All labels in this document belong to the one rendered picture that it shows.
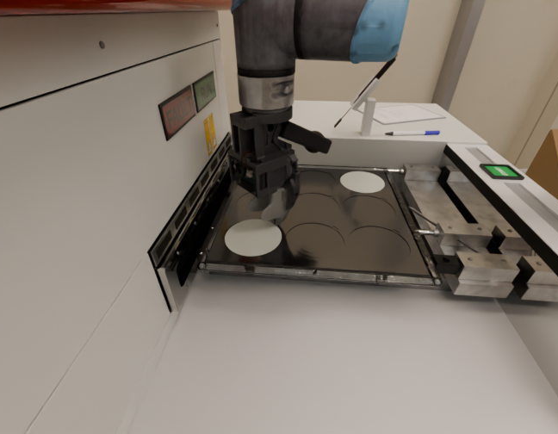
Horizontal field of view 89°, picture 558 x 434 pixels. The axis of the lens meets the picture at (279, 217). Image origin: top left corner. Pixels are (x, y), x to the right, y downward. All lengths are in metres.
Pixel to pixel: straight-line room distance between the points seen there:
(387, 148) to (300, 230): 0.36
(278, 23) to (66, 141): 0.24
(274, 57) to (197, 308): 0.39
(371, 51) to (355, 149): 0.43
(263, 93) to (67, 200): 0.24
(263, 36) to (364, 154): 0.47
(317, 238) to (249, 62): 0.29
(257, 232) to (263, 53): 0.28
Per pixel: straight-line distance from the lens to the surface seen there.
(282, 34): 0.37
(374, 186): 0.68
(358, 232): 0.53
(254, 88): 0.39
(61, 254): 0.29
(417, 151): 0.80
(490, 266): 0.54
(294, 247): 0.48
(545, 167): 1.00
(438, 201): 0.72
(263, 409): 0.43
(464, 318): 0.57
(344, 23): 0.35
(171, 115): 0.45
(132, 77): 0.38
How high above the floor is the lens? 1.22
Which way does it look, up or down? 36 degrees down
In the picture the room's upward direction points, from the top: straight up
